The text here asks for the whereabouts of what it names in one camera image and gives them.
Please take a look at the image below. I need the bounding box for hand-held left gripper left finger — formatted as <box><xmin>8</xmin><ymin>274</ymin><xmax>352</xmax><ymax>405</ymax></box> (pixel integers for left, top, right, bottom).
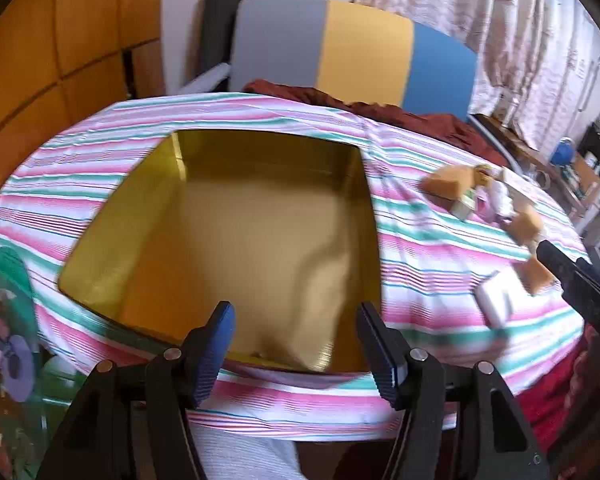
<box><xmin>40</xmin><ymin>301</ymin><xmax>237</xmax><ymax>480</ymax></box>

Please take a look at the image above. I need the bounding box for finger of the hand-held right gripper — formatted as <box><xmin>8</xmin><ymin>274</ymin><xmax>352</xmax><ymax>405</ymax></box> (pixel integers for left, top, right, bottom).
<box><xmin>536</xmin><ymin>240</ymin><xmax>600</xmax><ymax>343</ymax></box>

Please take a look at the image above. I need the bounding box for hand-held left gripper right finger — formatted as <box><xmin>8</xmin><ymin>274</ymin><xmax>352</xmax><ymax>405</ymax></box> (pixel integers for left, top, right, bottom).
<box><xmin>356</xmin><ymin>301</ymin><xmax>551</xmax><ymax>480</ymax></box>

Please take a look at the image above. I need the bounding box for large white plastic-wrapped ball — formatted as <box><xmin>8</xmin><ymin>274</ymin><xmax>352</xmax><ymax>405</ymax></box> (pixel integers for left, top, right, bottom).
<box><xmin>475</xmin><ymin>270</ymin><xmax>517</xmax><ymax>327</ymax></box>

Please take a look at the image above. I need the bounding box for gold tin box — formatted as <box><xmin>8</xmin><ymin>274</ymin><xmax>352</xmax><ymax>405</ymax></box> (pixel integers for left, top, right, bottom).
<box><xmin>57</xmin><ymin>129</ymin><xmax>383</xmax><ymax>375</ymax></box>

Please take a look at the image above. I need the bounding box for small white bundle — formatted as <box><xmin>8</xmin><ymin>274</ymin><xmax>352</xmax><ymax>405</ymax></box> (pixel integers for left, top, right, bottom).
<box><xmin>484</xmin><ymin>180</ymin><xmax>513</xmax><ymax>222</ymax></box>

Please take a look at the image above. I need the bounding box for cream cardboard box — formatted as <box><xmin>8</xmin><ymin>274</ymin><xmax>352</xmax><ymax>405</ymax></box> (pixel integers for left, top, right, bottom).
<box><xmin>420</xmin><ymin>165</ymin><xmax>481</xmax><ymax>206</ymax></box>

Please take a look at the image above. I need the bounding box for red patterned blanket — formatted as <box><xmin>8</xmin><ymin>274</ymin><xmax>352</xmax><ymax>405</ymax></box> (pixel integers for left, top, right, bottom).
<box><xmin>517</xmin><ymin>325</ymin><xmax>600</xmax><ymax>456</ymax></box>

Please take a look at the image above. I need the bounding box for white ribbed cloth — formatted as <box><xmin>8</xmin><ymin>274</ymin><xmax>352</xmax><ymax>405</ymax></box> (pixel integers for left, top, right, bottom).
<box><xmin>192</xmin><ymin>420</ymin><xmax>302</xmax><ymax>480</ymax></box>

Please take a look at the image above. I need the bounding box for wooden desk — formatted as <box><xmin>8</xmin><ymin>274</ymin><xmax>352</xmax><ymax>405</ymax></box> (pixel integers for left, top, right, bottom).
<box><xmin>500</xmin><ymin>125</ymin><xmax>583</xmax><ymax>211</ymax></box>

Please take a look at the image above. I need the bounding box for black shelf box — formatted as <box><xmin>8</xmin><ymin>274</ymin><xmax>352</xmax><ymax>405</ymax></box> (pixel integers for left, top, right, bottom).
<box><xmin>577</xmin><ymin>122</ymin><xmax>600</xmax><ymax>176</ymax></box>

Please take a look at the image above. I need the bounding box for green printed tin lid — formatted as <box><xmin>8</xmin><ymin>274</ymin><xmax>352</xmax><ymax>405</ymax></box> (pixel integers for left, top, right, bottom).
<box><xmin>0</xmin><ymin>246</ymin><xmax>83</xmax><ymax>480</ymax></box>

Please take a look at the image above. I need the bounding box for maroon blanket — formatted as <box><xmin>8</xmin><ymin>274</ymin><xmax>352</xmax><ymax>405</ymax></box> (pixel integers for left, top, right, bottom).
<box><xmin>242</xmin><ymin>79</ymin><xmax>511</xmax><ymax>166</ymax></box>

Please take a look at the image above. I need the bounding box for patterned beige curtain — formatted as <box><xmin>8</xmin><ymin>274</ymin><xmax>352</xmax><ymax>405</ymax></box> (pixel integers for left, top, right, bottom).
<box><xmin>352</xmin><ymin>0</ymin><xmax>600</xmax><ymax>151</ymax></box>

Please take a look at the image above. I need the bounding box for grey yellow blue chair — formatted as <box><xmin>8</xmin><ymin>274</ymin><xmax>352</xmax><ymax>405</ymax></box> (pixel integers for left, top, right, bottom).
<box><xmin>229</xmin><ymin>0</ymin><xmax>479</xmax><ymax>123</ymax></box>

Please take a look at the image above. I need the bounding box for wooden closet door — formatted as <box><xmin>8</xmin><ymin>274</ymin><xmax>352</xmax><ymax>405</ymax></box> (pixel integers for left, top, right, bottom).
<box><xmin>0</xmin><ymin>0</ymin><xmax>163</xmax><ymax>221</ymax></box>

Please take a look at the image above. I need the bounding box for grey bed frame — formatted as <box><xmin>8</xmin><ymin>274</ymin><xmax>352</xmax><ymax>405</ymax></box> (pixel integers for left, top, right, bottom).
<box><xmin>469</xmin><ymin>114</ymin><xmax>522</xmax><ymax>167</ymax></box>

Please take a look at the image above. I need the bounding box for white bed rail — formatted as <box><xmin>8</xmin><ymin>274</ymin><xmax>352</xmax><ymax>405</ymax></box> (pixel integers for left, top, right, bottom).
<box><xmin>176</xmin><ymin>62</ymin><xmax>231</xmax><ymax>96</ymax></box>

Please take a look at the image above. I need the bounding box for black headboard post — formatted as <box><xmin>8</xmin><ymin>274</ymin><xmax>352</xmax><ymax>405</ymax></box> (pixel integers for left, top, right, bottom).
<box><xmin>198</xmin><ymin>0</ymin><xmax>246</xmax><ymax>81</ymax></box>

